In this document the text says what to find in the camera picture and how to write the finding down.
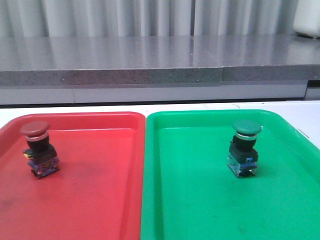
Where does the grey speckled stone counter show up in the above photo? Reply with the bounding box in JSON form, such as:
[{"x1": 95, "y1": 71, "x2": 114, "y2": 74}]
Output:
[{"x1": 0, "y1": 34, "x2": 320, "y2": 88}]

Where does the green mushroom push button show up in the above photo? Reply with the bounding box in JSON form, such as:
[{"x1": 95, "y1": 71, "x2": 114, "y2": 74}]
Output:
[{"x1": 227, "y1": 119, "x2": 262, "y2": 178}]

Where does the green plastic tray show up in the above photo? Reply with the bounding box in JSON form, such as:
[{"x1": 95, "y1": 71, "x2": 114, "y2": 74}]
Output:
[{"x1": 140, "y1": 109, "x2": 320, "y2": 240}]

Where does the red mushroom push button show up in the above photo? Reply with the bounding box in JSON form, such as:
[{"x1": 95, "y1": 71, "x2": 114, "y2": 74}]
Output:
[{"x1": 20, "y1": 120, "x2": 60, "y2": 179}]

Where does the red plastic tray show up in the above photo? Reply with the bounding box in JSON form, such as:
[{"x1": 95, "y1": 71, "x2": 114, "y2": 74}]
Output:
[{"x1": 0, "y1": 112, "x2": 146, "y2": 240}]

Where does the white container on counter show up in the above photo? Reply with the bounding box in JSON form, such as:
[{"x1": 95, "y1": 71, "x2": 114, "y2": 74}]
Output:
[{"x1": 293, "y1": 0, "x2": 320, "y2": 38}]

